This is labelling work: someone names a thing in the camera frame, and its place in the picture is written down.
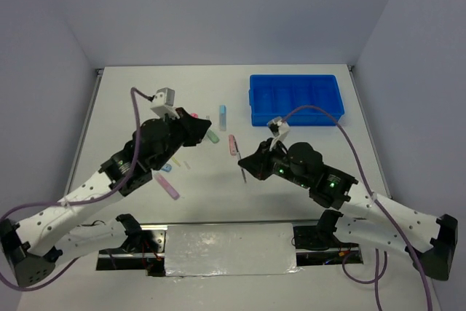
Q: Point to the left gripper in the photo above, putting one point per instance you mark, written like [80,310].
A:
[194,129]

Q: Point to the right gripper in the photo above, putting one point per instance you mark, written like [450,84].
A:
[257,162]

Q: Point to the purple clear pen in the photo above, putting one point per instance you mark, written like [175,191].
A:
[239,158]

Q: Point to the pink correction tape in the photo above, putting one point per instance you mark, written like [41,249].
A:
[232,145]

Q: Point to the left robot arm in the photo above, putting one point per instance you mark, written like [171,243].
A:
[59,233]

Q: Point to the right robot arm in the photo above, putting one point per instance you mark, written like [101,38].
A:
[353,215]

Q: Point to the yellow highlighter pen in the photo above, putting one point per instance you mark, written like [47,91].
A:
[175,161]

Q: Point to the pink purple highlighter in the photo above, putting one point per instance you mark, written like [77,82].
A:
[168,188]

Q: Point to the green correction tape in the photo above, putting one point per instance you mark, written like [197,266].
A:
[212,137]

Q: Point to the light blue eraser stick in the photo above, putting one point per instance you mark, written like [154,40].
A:
[222,119]

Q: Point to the blue plastic compartment tray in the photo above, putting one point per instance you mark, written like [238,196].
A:
[276,95]

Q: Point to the silver foil tape sheet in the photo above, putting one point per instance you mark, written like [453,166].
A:
[230,249]

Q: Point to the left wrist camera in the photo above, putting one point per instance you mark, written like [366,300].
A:
[163,104]

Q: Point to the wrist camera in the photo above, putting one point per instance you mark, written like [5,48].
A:
[279,129]
[163,104]

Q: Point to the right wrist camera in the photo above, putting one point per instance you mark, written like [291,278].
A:
[279,129]

